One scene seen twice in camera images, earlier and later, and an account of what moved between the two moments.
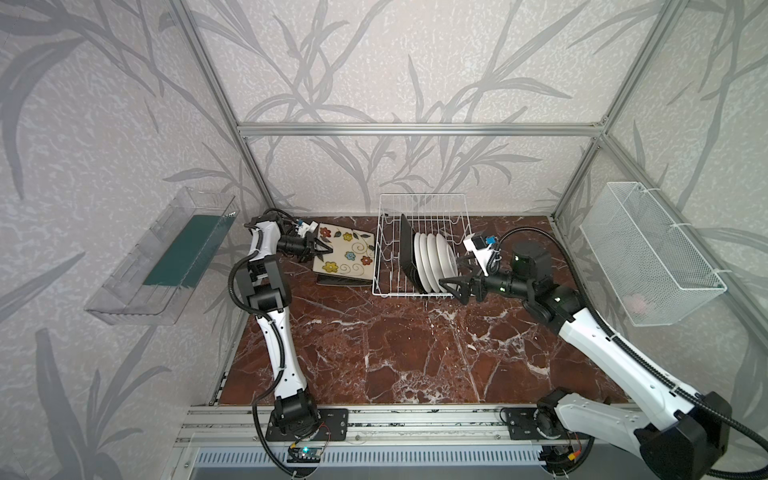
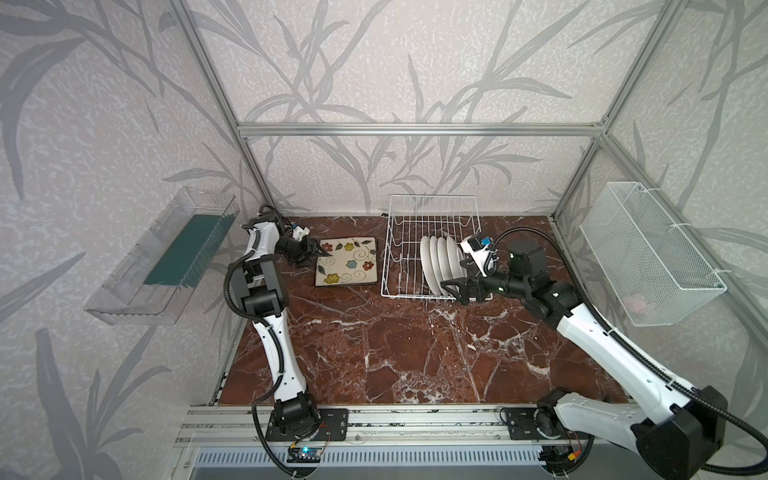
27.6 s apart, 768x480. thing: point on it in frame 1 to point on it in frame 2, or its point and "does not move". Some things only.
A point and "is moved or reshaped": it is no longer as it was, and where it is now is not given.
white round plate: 419,263 is moved or reshaped
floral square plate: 406,252 to 352,261
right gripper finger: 459,280 does not move
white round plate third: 442,260 does not move
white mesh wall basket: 654,274 does not move
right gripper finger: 463,293 does not move
